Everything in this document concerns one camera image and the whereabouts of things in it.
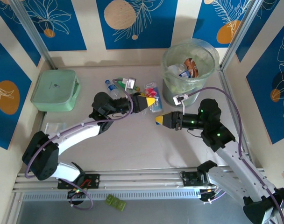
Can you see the clear container red blue label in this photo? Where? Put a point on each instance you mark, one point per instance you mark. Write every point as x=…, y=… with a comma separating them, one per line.
x=151, y=89

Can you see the clear bottle green cap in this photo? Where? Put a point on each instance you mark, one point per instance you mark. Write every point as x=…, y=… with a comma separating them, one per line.
x=173, y=69

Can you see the large blue-label water bottle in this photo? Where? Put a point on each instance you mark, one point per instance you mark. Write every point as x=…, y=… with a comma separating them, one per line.
x=184, y=74

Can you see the orange-brown label bottle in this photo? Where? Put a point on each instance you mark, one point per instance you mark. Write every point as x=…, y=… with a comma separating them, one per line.
x=191, y=66

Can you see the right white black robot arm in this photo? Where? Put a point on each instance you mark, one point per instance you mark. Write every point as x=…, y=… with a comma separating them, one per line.
x=235, y=163

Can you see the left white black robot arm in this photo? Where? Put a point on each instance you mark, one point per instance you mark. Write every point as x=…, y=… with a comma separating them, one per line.
x=74, y=135

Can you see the green soda bottle yellow cap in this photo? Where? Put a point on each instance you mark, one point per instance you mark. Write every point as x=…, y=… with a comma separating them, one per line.
x=120, y=79

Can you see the green lidded container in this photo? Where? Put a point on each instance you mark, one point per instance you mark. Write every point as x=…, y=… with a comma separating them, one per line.
x=54, y=91

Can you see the clear plastic packet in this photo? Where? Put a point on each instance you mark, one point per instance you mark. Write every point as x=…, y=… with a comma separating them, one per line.
x=53, y=128

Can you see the right black controller box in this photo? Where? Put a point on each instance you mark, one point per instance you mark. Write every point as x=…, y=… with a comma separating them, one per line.
x=206, y=197

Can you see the black controller box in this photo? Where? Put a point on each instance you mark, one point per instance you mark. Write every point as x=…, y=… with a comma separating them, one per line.
x=74, y=194
x=206, y=197

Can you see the green plastic pieces strip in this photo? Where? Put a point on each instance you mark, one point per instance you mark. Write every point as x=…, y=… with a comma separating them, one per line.
x=115, y=201

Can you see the left black controller box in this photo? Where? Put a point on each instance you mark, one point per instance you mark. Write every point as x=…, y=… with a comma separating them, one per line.
x=74, y=194

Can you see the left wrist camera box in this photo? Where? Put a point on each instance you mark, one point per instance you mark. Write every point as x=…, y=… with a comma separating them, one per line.
x=130, y=82

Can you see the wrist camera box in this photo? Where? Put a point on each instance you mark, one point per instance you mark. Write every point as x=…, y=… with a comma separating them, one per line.
x=130, y=82
x=180, y=99

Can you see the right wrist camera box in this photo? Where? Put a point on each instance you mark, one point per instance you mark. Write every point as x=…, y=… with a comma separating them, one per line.
x=180, y=99

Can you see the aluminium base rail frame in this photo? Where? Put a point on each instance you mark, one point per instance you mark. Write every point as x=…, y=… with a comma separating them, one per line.
x=144, y=177

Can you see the right black mount plate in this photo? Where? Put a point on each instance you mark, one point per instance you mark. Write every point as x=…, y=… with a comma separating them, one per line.
x=189, y=179

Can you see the black mount plate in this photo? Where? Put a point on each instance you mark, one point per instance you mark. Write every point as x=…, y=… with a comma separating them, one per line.
x=189, y=179
x=95, y=179

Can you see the left black mount plate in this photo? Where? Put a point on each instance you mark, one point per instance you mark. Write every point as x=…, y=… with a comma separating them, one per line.
x=95, y=179

